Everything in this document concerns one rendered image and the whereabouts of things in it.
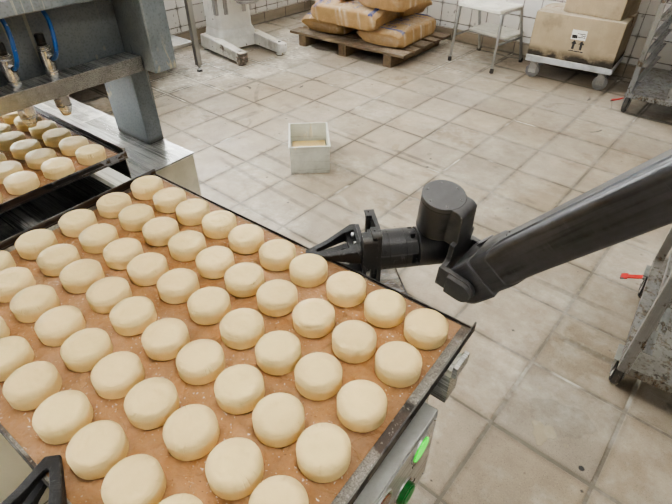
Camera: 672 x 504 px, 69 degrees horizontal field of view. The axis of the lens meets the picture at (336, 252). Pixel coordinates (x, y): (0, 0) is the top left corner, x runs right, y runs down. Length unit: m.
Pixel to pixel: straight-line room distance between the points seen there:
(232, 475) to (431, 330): 0.26
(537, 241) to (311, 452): 0.32
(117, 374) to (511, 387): 1.37
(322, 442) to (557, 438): 1.26
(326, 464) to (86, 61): 0.83
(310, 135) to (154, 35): 1.97
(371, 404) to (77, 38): 0.81
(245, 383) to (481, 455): 1.13
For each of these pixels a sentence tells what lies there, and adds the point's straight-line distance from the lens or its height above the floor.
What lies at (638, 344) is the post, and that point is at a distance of 1.67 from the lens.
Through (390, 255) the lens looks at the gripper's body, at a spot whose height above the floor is 0.91.
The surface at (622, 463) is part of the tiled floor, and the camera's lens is 1.71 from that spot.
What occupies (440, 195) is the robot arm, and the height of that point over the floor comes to 1.00.
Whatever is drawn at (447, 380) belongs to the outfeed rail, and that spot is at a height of 0.88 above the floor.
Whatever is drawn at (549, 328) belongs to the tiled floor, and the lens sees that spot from 1.96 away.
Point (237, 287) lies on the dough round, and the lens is 0.62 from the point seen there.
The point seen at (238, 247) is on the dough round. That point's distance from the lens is 0.69.
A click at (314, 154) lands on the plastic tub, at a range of 2.63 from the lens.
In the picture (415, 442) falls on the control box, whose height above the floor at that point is 0.84.
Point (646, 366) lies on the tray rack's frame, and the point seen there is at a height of 0.15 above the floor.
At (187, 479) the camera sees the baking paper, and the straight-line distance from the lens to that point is 0.50.
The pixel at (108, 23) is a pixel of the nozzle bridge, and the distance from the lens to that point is 1.06.
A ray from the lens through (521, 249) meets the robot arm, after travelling 0.60.
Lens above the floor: 1.34
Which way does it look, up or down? 39 degrees down
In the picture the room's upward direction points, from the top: straight up
